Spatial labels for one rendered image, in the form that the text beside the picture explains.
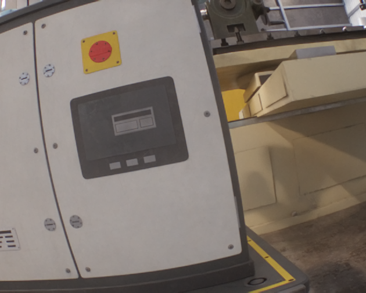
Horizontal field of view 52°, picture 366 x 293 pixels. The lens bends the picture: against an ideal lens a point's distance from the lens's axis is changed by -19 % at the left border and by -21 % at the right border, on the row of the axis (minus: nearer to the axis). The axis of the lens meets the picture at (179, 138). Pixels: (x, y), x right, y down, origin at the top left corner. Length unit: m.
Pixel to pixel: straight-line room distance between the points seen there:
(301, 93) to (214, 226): 0.55
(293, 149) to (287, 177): 0.15
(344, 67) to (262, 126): 1.19
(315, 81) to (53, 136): 0.71
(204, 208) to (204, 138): 0.10
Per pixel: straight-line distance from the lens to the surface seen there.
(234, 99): 4.65
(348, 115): 2.39
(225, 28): 2.17
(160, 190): 0.65
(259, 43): 2.18
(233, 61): 2.10
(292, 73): 1.12
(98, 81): 0.66
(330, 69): 1.15
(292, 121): 2.30
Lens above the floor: 0.56
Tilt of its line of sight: level
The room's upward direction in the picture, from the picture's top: 11 degrees counter-clockwise
